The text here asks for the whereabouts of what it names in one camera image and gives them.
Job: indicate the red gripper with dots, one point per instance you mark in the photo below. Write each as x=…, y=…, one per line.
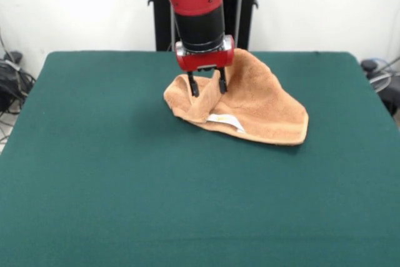
x=206, y=60

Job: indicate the orange terry towel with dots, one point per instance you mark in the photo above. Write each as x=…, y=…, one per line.
x=259, y=104

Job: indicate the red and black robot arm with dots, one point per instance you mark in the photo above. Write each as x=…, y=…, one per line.
x=200, y=1

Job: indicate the dark green table cloth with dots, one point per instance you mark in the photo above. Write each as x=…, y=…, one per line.
x=125, y=201

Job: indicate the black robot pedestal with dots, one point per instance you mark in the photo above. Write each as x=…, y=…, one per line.
x=243, y=10

